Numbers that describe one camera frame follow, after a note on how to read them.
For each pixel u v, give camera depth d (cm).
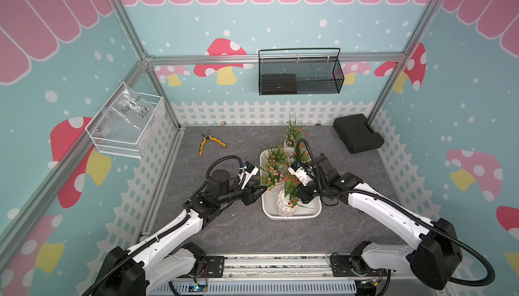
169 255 49
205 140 113
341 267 74
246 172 67
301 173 71
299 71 92
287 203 78
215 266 74
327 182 60
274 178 82
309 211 89
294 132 97
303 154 92
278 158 90
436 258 39
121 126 74
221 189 60
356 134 109
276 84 85
